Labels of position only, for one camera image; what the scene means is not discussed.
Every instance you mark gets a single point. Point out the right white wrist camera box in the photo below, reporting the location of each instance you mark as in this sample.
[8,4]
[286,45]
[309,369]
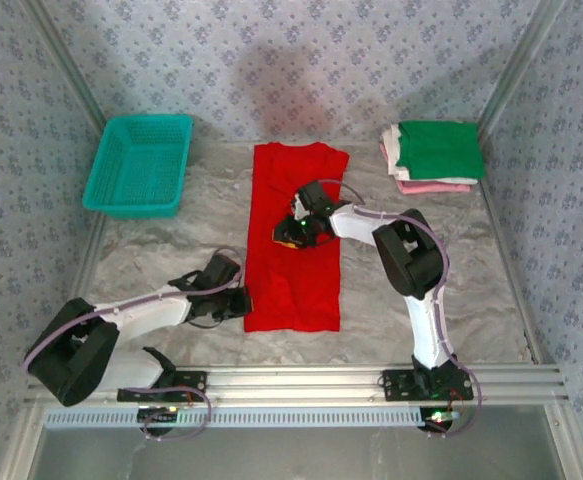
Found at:
[297,204]

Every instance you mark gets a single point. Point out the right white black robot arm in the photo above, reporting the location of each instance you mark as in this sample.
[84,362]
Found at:
[411,260]

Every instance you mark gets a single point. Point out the red t-shirt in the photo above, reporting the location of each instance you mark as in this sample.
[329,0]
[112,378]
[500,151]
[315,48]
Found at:
[291,280]

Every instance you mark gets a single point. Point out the aluminium frame post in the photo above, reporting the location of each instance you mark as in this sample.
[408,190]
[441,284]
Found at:
[521,60]
[63,65]

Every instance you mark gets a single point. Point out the aluminium mounting rail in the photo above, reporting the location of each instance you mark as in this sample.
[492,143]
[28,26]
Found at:
[291,382]

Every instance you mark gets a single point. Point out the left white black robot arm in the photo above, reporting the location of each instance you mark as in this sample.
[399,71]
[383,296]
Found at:
[71,360]

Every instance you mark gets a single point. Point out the teal plastic basket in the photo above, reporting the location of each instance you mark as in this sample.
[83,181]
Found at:
[136,165]

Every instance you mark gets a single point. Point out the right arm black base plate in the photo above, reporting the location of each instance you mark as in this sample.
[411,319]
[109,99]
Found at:
[401,387]

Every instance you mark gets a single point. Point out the white folded t-shirt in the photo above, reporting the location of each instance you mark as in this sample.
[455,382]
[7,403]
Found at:
[393,150]

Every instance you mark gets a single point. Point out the green folded t-shirt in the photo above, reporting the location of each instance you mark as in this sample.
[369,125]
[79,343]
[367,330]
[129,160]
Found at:
[441,150]

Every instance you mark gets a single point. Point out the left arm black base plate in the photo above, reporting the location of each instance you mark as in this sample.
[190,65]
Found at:
[191,385]

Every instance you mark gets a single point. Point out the black controller board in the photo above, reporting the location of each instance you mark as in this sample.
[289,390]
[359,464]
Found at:
[438,417]
[158,414]

